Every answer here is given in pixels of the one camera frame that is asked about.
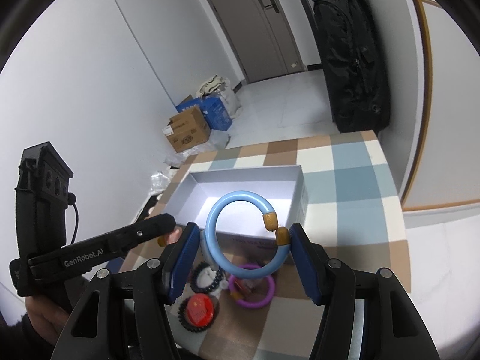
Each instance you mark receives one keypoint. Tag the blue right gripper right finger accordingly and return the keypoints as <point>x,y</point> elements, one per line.
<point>306,262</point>

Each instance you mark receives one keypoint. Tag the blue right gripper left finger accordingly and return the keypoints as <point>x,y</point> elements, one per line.
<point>177,261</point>

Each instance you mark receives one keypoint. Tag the person's left hand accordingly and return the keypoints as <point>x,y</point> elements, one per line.
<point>47,319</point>

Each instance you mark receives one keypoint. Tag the checkered table cloth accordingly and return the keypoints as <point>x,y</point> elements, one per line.
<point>353,211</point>

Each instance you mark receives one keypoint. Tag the grey cardboard box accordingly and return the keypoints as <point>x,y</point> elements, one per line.
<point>240,228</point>

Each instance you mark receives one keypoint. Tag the white plastic wrap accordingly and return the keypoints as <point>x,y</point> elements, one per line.
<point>160,180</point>

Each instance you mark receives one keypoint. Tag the brown cardboard box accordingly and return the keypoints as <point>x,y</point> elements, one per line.
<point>187,129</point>

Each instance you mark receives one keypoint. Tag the blue cardboard box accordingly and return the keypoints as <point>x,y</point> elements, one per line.
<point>213,111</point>

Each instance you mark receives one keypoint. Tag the white fabric bag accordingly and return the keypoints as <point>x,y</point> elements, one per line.
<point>220,87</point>

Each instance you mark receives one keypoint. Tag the black hanging coat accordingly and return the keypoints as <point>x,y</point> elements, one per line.
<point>354,68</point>

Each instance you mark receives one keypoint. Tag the grey door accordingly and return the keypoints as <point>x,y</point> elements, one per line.
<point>260,36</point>

